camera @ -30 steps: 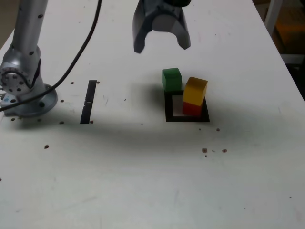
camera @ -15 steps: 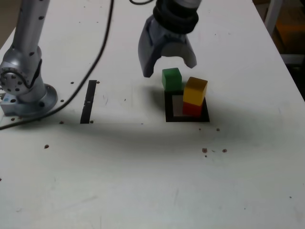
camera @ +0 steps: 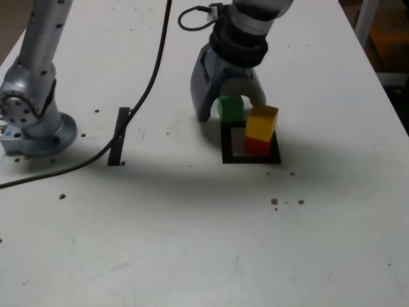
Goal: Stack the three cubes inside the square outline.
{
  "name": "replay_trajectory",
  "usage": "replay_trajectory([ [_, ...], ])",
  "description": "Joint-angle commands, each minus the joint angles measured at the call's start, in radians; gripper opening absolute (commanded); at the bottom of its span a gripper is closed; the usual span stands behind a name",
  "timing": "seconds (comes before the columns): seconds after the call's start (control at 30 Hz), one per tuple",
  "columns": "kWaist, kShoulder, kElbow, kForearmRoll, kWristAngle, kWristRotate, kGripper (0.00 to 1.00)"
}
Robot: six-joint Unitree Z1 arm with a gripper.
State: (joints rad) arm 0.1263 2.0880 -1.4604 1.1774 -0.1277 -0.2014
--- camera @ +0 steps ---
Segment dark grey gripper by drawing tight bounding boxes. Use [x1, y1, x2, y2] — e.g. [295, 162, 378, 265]
[190, 45, 268, 124]

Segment green cube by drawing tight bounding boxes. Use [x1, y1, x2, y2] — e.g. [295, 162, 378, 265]
[217, 95, 245, 124]

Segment yellow cube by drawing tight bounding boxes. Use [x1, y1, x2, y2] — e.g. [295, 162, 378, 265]
[245, 104, 280, 142]

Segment red cube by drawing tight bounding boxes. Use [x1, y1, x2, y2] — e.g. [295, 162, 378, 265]
[245, 136, 274, 158]

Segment black tape square outline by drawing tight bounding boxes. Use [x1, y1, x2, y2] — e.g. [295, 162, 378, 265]
[220, 123, 282, 165]

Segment black tape strip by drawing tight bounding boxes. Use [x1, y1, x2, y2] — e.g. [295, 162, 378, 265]
[107, 107, 131, 167]

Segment brown cardboard box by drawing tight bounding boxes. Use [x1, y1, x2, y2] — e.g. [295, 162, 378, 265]
[366, 20, 409, 73]

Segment white shelf board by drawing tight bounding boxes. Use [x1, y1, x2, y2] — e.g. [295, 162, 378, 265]
[376, 72, 409, 87]

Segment black cable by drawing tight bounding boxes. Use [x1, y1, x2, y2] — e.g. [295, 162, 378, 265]
[0, 0, 218, 190]

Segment white wrist camera, black mount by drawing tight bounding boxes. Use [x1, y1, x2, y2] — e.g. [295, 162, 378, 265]
[206, 2, 231, 23]

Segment white frame post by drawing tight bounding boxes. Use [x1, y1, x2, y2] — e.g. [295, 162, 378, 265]
[353, 0, 380, 42]

